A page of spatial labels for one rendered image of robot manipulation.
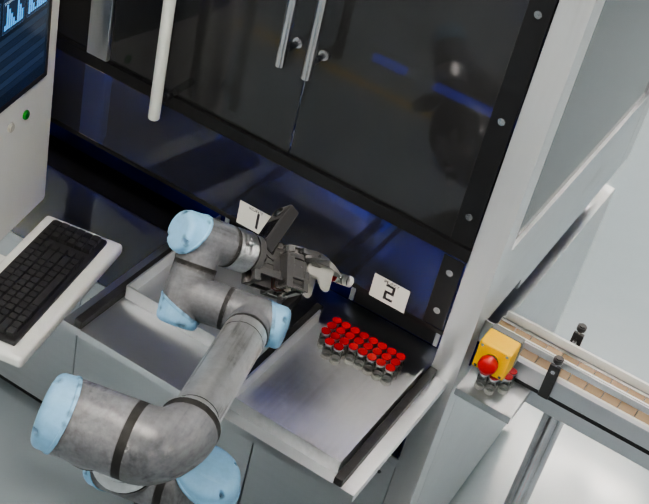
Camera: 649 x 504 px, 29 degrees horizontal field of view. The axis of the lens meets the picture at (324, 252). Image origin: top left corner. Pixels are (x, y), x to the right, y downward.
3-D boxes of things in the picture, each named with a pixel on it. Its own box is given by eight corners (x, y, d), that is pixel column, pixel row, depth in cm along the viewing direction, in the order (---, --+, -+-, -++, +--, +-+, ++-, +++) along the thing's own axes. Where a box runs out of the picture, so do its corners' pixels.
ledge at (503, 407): (481, 359, 274) (483, 353, 272) (534, 388, 270) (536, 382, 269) (453, 394, 263) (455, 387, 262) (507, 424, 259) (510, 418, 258)
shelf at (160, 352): (198, 224, 291) (199, 217, 290) (461, 369, 270) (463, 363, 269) (61, 326, 256) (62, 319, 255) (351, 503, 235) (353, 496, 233)
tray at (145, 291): (217, 227, 288) (219, 215, 286) (311, 279, 280) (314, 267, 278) (124, 297, 263) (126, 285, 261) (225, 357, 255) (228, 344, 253)
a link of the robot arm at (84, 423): (163, 516, 223) (112, 476, 171) (86, 487, 224) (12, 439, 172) (189, 452, 226) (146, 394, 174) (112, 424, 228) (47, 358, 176)
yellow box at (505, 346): (485, 347, 262) (494, 322, 257) (515, 364, 260) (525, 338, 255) (469, 366, 256) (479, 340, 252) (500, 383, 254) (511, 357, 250)
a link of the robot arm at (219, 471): (219, 552, 216) (231, 501, 208) (147, 525, 218) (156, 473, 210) (242, 503, 226) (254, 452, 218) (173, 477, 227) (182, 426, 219)
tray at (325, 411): (316, 321, 270) (319, 309, 267) (420, 380, 262) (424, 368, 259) (225, 406, 245) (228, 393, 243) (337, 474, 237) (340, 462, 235)
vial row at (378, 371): (320, 341, 265) (324, 325, 262) (392, 382, 259) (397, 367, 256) (314, 346, 263) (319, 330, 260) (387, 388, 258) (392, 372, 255)
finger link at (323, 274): (338, 300, 231) (299, 288, 225) (339, 270, 233) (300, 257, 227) (349, 296, 228) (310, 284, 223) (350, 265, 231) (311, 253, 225)
